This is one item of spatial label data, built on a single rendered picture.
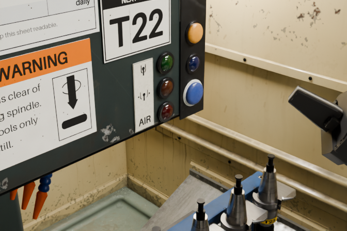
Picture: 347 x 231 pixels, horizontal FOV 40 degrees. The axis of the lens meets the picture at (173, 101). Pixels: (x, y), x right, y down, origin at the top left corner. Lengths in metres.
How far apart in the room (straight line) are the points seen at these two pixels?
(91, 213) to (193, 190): 0.50
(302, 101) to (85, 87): 0.26
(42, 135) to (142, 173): 1.59
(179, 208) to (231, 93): 0.47
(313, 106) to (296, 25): 0.77
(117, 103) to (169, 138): 1.31
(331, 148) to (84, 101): 0.28
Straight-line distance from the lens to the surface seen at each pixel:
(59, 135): 0.50
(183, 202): 1.75
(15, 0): 0.44
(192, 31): 0.58
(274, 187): 1.05
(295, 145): 1.46
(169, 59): 0.56
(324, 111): 0.59
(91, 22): 0.48
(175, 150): 1.84
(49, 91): 0.48
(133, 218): 2.05
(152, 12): 0.54
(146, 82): 0.55
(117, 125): 0.54
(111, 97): 0.53
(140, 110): 0.56
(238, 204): 0.96
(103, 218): 2.06
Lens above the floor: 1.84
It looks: 24 degrees down
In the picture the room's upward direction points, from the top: straight up
